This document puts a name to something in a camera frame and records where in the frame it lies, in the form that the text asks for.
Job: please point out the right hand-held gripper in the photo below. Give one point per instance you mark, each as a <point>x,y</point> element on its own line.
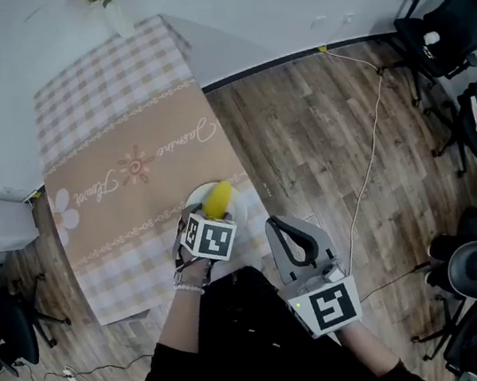
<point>328,305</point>

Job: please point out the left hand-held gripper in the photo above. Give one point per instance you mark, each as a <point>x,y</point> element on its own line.
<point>210,239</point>

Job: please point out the yellow corn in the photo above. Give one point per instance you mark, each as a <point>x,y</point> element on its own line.
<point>217,199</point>

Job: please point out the white plate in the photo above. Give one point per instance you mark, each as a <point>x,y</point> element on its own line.
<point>195,197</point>

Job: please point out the person's right forearm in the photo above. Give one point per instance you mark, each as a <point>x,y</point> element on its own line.
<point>366,344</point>

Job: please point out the person's left forearm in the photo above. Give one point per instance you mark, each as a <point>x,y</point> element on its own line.
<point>182,319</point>

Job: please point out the person's left hand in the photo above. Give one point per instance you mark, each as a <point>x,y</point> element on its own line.
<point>193,273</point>

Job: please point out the person's black clothing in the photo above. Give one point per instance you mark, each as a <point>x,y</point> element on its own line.
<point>246,354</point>

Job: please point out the checkered beige tablecloth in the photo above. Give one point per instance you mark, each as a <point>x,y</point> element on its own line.
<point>122,136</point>

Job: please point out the white power strip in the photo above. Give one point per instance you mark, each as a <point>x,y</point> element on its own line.
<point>71,378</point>

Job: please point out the white vase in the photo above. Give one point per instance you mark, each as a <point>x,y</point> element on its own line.
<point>119,20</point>

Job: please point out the small white object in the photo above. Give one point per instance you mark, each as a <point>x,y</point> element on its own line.
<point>432,38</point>

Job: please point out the white wall socket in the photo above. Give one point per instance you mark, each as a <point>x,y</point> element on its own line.
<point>348,18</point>

